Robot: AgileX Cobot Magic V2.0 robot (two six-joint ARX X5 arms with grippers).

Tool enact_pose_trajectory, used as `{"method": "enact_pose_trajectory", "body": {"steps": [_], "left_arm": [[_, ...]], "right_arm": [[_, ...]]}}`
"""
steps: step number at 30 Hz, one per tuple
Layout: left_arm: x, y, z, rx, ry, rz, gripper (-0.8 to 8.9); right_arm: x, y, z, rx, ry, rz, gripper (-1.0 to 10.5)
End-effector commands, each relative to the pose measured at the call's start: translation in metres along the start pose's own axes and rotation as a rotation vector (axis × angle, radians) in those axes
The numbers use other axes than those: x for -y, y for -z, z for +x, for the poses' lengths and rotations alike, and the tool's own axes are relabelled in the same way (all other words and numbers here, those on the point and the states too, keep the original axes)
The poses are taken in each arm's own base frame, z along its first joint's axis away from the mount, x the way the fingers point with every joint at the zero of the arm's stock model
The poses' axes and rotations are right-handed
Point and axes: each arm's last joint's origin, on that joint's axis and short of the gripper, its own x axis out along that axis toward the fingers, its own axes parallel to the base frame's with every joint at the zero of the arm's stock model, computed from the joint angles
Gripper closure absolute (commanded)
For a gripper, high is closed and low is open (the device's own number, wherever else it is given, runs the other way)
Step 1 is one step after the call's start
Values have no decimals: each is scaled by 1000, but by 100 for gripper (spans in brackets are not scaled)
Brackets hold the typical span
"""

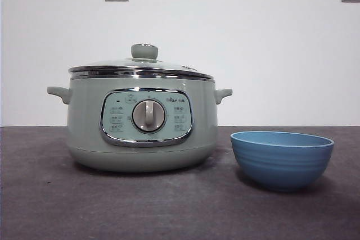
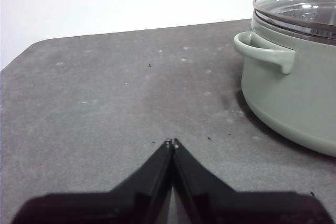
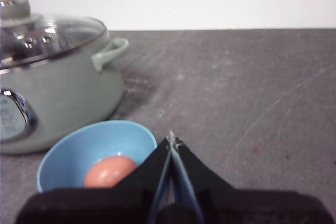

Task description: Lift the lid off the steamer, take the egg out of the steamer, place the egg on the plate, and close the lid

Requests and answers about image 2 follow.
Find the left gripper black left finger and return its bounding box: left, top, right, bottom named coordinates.
left=12, top=138, right=174, bottom=224

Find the pale green electric steamer pot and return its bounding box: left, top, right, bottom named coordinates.
left=233, top=11, right=336, bottom=158

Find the glass lid with green knob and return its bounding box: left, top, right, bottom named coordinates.
left=252, top=0, right=336, bottom=45

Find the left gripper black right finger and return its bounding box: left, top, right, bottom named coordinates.
left=172, top=137, right=331, bottom=224

